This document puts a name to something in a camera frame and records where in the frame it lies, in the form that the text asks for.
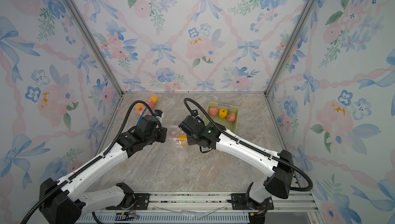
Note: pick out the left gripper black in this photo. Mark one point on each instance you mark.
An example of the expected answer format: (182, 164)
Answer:
(163, 131)

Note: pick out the yellow peach with leaf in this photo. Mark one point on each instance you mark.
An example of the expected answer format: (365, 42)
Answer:
(223, 113)

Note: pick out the pink peach right of basket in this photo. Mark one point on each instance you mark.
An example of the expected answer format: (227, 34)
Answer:
(231, 117)

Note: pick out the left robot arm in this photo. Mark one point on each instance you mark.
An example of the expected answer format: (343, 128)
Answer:
(65, 200)

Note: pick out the green plastic basket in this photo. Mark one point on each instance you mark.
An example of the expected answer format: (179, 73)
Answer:
(228, 125)

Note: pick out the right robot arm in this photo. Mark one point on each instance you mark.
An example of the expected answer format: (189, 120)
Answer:
(277, 178)

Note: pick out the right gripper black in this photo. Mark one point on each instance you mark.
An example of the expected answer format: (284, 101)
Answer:
(190, 139)

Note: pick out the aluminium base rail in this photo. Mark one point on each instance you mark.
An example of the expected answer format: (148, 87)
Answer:
(210, 208)

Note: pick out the blue zipper clear bag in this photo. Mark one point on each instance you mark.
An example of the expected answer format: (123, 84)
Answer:
(141, 114)

